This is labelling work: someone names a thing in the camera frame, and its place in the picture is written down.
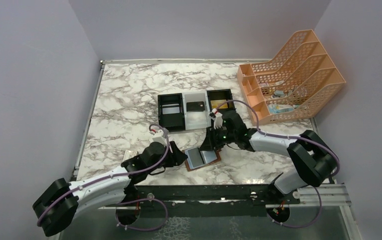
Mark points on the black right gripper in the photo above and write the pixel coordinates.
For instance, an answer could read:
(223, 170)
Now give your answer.
(211, 142)

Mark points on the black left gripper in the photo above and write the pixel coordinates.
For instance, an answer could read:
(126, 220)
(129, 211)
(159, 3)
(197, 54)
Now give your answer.
(175, 157)

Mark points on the brown leather card holder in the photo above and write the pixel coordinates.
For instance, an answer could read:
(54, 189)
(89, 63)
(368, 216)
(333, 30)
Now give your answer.
(209, 157)

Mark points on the dark grey credit card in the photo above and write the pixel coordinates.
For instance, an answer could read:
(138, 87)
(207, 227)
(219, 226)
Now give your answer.
(194, 159)

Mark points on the black and white card tray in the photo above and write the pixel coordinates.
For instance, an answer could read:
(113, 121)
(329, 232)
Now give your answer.
(186, 121)

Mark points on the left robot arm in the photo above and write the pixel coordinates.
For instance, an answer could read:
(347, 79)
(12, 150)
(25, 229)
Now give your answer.
(63, 201)

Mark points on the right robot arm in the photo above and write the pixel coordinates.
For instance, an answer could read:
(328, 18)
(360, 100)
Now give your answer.
(312, 159)

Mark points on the gold card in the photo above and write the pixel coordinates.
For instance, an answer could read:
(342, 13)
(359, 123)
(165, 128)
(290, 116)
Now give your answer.
(219, 104)

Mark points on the white card in tray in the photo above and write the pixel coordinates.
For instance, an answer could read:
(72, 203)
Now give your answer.
(166, 110)

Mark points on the black VIP card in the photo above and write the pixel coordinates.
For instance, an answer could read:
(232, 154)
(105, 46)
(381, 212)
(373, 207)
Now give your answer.
(195, 106)

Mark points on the small white red box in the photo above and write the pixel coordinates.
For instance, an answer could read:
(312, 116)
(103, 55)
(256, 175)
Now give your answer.
(128, 154)

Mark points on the peach plastic desk organizer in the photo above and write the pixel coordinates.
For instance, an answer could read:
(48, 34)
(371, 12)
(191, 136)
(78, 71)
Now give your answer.
(296, 84)

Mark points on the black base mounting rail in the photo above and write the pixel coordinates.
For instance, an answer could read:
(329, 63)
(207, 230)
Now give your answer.
(152, 201)

